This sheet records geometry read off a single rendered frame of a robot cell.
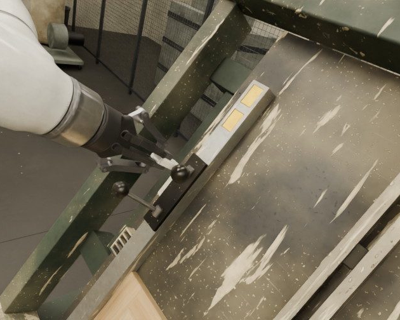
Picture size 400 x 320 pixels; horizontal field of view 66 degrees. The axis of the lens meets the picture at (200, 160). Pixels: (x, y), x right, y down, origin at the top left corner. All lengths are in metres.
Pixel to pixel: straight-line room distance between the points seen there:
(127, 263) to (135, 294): 0.07
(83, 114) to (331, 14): 0.50
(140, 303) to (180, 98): 0.53
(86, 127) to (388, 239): 0.47
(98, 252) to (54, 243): 0.12
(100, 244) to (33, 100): 0.66
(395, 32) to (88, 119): 0.52
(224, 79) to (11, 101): 0.62
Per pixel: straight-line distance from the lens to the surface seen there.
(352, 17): 0.69
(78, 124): 0.44
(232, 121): 0.72
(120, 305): 0.84
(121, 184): 0.70
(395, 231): 0.56
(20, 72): 0.39
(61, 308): 1.30
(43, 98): 0.40
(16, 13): 0.51
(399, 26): 0.66
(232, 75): 0.89
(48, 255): 1.03
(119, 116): 0.49
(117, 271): 0.82
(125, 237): 0.83
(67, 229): 0.98
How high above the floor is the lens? 1.88
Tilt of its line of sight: 29 degrees down
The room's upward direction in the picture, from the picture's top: 18 degrees clockwise
